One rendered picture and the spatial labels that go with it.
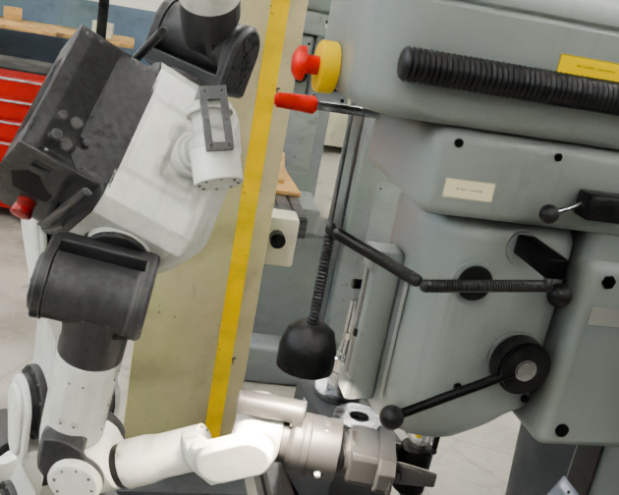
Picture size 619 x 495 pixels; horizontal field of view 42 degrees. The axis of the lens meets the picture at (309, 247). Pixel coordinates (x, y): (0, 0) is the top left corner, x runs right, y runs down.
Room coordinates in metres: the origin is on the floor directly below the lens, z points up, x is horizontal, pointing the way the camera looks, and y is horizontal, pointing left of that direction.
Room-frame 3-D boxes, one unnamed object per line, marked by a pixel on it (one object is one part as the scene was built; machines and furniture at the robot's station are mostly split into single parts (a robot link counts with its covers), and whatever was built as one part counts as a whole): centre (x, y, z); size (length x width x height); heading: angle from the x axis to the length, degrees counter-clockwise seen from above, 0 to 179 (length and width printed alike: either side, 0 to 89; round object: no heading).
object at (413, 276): (0.83, -0.08, 1.58); 0.17 x 0.01 x 0.01; 37
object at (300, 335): (0.91, -0.02, 1.43); 0.07 x 0.07 x 0.06
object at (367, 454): (1.01, -0.11, 1.23); 0.13 x 0.12 x 0.10; 0
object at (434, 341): (1.01, -0.21, 1.47); 0.21 x 0.19 x 0.32; 15
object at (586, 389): (1.05, -0.39, 1.47); 0.24 x 0.19 x 0.26; 15
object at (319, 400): (1.30, -0.12, 1.05); 0.22 x 0.12 x 0.20; 23
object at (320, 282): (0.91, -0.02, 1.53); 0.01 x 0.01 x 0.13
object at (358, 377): (0.98, -0.10, 1.45); 0.04 x 0.04 x 0.21; 15
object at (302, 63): (0.94, 0.04, 1.76); 0.04 x 0.03 x 0.04; 15
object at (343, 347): (1.35, -0.10, 1.27); 0.03 x 0.03 x 0.11
